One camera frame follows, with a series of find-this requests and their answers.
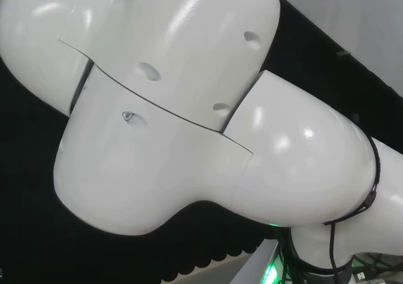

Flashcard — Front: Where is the black bench cloth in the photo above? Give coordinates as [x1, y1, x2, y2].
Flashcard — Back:
[0, 0, 403, 284]

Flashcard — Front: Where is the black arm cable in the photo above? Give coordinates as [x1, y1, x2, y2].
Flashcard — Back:
[322, 132, 382, 284]

